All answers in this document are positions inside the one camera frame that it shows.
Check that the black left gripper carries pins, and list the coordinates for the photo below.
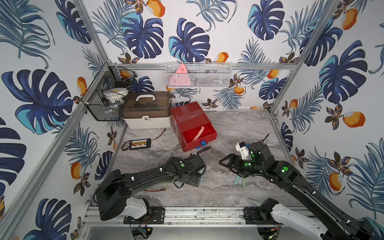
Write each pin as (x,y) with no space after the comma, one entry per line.
(194,180)

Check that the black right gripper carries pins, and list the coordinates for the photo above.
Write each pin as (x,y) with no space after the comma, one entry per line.
(236,168)

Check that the teal fruit knife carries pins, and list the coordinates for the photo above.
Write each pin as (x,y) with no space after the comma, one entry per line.
(237,179)

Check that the red top drawer blue knob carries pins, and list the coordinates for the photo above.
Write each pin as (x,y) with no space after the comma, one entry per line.
(207,136)

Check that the red three-drawer cabinet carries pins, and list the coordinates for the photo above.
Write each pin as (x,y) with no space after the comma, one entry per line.
(187,117)

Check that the pink fruit knife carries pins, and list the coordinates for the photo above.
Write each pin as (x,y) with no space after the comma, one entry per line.
(199,134)

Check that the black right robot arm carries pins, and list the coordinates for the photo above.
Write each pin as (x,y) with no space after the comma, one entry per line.
(333,224)

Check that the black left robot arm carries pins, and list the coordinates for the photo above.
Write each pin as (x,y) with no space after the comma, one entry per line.
(115,194)

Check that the black orange battery charger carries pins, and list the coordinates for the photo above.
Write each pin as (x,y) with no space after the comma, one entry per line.
(140,144)

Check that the brown lid white storage box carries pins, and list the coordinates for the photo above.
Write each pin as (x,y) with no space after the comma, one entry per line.
(150,110)

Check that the pink triangle sign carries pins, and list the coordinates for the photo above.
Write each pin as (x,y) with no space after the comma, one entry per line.
(180,78)

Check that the white item in basket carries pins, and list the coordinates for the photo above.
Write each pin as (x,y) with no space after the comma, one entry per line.
(115,95)

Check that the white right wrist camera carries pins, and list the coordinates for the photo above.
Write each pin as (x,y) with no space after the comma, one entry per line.
(243,150)

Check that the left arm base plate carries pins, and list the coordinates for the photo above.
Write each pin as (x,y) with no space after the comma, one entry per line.
(155,216)

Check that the aluminium front rail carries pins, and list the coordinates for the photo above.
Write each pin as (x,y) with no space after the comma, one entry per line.
(207,217)

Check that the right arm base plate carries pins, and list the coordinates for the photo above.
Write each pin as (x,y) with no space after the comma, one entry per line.
(258,216)

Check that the clear mesh wall shelf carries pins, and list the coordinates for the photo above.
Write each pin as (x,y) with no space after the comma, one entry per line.
(204,75)

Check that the black wire basket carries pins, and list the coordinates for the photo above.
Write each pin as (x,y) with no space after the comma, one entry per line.
(109,77)

